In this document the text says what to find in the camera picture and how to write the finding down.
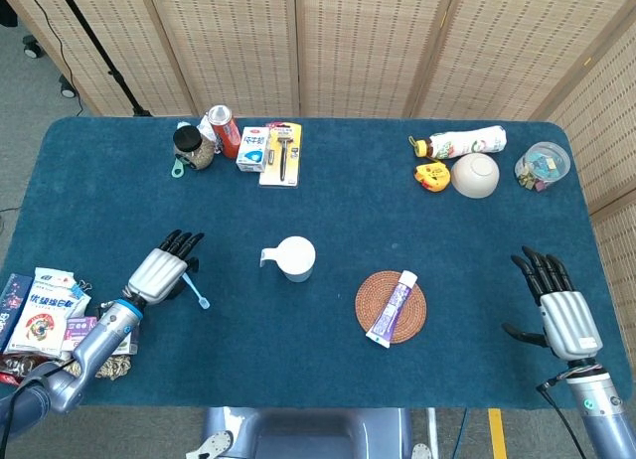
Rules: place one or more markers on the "light blue toothbrush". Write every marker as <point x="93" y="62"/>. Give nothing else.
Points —
<point x="199" y="297"/>

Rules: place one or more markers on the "small purple box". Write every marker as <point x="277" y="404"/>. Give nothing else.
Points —
<point x="74" y="330"/>

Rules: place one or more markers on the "beige upturned bowl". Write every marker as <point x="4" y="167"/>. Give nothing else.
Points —
<point x="474" y="176"/>

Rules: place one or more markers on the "drink bottle with yellow cap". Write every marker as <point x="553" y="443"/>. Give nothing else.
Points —
<point x="467" y="141"/>

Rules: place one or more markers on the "purple white toothpaste tube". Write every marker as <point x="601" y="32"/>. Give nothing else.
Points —
<point x="392" y="307"/>

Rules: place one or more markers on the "clear tub of clips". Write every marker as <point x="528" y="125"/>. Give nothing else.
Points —
<point x="541" y="166"/>

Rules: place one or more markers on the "razor in yellow package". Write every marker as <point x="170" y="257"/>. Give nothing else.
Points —
<point x="293" y="171"/>

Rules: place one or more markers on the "red drink can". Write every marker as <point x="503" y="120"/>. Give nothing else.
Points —
<point x="227" y="133"/>

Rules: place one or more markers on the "white blue milk carton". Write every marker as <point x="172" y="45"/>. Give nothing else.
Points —
<point x="252" y="151"/>

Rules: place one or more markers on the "bamboo folding screen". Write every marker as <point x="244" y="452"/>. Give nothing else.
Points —
<point x="606" y="131"/>
<point x="348" y="46"/>

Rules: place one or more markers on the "white printed snack bag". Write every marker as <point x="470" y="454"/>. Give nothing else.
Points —
<point x="45" y="310"/>

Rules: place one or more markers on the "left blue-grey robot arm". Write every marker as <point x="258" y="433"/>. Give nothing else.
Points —
<point x="94" y="345"/>

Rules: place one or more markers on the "crumpled white wrapper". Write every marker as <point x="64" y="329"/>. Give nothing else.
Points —
<point x="205" y="128"/>

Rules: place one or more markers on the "black caster wheel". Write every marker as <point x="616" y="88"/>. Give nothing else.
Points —
<point x="68" y="87"/>
<point x="32" y="46"/>

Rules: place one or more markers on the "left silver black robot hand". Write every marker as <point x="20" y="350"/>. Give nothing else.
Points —
<point x="156" y="275"/>

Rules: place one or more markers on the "black tripod stand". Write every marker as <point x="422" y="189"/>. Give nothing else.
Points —
<point x="94" y="46"/>

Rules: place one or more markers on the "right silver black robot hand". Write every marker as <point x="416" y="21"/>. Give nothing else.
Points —
<point x="571" y="325"/>

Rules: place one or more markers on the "blue binder clip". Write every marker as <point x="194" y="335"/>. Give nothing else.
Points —
<point x="77" y="291"/>

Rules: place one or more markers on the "blue carpet table mat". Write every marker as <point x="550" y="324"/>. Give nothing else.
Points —
<point x="298" y="205"/>

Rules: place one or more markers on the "green bottle opener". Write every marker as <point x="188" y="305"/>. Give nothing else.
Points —
<point x="177" y="171"/>

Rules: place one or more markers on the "glass jar with black lid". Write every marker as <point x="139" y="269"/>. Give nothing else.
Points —
<point x="196" y="153"/>

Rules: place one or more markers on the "round woven rattan coaster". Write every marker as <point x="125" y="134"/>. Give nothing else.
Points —
<point x="370" y="300"/>

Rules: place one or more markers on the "yellow tape measure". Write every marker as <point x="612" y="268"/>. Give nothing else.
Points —
<point x="432" y="177"/>

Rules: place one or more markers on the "red brown snack packet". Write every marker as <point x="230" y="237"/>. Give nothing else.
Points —
<point x="20" y="367"/>

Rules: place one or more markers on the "black background object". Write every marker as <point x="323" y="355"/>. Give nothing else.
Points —
<point x="7" y="12"/>

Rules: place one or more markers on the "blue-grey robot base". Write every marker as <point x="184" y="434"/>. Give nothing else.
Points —
<point x="308" y="434"/>

